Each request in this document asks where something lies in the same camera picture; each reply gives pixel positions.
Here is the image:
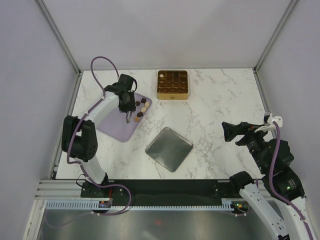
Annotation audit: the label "dark metal tin lid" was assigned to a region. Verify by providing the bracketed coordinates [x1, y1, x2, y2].
[145, 127, 193, 173]

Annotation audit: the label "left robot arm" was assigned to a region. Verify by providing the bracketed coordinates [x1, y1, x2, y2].
[61, 74, 138, 197]

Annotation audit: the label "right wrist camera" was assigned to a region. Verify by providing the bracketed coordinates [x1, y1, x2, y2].
[263, 112, 283, 132]

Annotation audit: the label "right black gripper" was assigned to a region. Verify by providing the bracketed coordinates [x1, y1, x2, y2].
[221, 120, 271, 172]

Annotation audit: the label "white cable duct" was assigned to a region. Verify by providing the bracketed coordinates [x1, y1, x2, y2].
[45, 200, 248, 211]

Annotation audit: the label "lilac plastic tray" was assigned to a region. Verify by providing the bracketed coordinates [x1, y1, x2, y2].
[97, 93, 152, 143]

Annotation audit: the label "gold chocolate tin box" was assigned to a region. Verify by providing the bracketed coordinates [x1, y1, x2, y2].
[156, 70, 189, 101]

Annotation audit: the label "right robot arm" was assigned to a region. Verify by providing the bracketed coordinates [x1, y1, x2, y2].
[221, 115, 317, 240]

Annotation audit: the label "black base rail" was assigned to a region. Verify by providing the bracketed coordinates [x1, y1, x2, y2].
[80, 179, 241, 206]

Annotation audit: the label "metal tongs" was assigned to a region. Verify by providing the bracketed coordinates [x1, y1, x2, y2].
[125, 111, 133, 124]

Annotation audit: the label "cream oval chocolate top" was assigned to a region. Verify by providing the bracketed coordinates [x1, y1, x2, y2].
[144, 101, 150, 108]

